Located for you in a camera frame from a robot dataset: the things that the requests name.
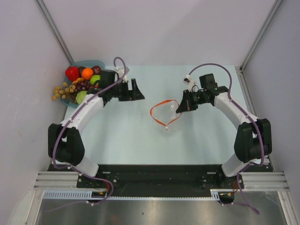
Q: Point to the green apple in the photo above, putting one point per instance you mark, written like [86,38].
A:
[94,79]

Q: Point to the dark red plum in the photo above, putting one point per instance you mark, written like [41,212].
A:
[97,70]

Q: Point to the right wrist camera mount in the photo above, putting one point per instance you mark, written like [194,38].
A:
[190,82]

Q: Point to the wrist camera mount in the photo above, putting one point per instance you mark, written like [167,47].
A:
[121,72]
[190,82]

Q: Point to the yellow grape bunch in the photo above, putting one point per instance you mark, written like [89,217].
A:
[64,93]

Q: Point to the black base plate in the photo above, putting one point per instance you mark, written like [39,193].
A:
[166,181]

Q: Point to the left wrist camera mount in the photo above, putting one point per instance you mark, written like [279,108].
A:
[121,72]

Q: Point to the orange fruit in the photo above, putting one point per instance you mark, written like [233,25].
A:
[87,73]

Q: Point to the aluminium rail frame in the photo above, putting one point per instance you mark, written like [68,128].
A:
[253,181]

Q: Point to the clear zip top bag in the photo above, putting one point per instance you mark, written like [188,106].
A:
[164,121]

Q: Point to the left corner aluminium post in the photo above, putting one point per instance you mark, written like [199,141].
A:
[54,29]

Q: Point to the purple grape bunch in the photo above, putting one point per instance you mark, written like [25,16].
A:
[80,85]

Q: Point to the green cabbage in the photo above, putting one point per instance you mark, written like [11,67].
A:
[81,96]

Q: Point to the dark maroon fruit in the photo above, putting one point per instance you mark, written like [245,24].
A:
[81,68]

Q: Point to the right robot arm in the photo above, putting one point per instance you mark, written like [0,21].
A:
[253,139]

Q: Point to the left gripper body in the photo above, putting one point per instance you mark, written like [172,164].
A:
[122,92]

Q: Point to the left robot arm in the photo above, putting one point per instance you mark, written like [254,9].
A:
[65,144]

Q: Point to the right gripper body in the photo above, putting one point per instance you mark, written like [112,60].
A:
[194,99]

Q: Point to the white cable duct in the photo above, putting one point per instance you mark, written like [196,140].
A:
[91,195]

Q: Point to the right corner aluminium post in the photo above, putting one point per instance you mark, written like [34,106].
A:
[261,33]

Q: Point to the corner aluminium post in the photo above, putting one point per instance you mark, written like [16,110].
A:
[54,29]
[261,33]

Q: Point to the red bell pepper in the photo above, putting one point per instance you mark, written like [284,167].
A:
[72,73]

